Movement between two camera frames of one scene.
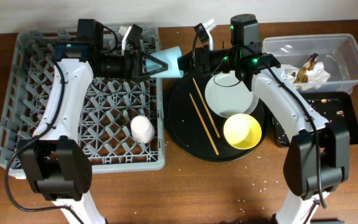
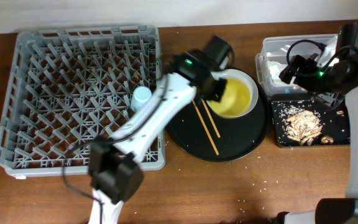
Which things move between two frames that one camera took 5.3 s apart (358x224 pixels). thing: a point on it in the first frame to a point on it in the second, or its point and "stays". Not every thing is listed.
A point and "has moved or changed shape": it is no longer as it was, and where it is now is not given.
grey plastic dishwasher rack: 120,121 stays
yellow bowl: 242,131 to 240,95
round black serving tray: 196,130 stays
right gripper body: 209,60 to 319,79
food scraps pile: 324,101 has moved or changed shape
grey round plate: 226,95 stays
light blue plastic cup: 169,56 to 141,95
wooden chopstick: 204,124 stays
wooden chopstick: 202,101 stays
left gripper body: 120,66 to 217,93
